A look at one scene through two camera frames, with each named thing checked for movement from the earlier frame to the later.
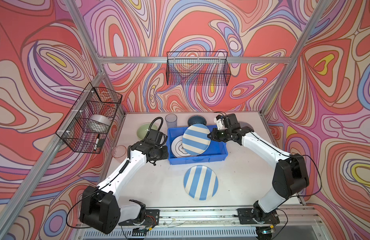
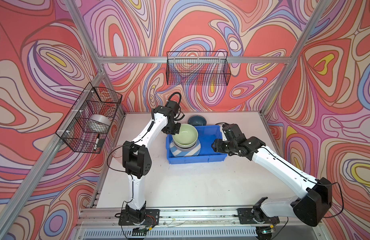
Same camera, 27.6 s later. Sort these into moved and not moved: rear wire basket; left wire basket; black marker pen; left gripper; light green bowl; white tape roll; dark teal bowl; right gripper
Moved: right gripper; left gripper; light green bowl
Not moved: dark teal bowl; left wire basket; rear wire basket; black marker pen; white tape roll
